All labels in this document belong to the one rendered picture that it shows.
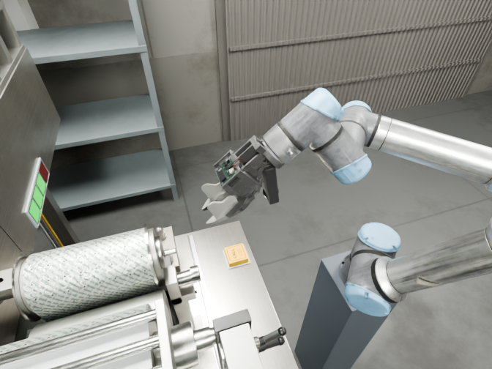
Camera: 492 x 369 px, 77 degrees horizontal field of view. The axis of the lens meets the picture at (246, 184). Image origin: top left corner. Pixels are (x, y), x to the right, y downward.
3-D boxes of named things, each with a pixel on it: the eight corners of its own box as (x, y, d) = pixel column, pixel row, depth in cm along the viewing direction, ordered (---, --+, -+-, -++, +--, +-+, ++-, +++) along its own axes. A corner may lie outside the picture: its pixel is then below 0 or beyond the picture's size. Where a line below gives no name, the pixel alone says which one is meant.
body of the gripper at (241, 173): (210, 166, 66) (252, 128, 63) (236, 184, 72) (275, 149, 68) (219, 190, 61) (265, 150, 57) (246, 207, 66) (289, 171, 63)
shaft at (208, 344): (234, 343, 50) (234, 335, 48) (198, 355, 49) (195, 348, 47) (229, 323, 52) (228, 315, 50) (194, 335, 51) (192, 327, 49)
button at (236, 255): (248, 262, 109) (248, 258, 108) (229, 267, 108) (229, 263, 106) (242, 246, 114) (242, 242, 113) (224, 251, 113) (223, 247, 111)
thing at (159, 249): (157, 230, 70) (162, 241, 76) (148, 233, 69) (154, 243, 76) (163, 263, 66) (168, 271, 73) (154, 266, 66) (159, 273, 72)
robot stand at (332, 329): (326, 338, 177) (369, 244, 115) (345, 376, 163) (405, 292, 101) (293, 350, 172) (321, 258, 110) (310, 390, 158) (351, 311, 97)
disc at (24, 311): (45, 332, 65) (7, 302, 55) (42, 333, 65) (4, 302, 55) (53, 272, 75) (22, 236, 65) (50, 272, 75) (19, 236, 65)
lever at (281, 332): (288, 335, 46) (286, 332, 45) (258, 349, 47) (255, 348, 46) (285, 326, 47) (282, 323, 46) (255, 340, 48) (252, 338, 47)
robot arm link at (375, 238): (390, 250, 101) (405, 223, 92) (386, 285, 92) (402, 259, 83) (353, 238, 105) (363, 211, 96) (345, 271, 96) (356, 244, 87)
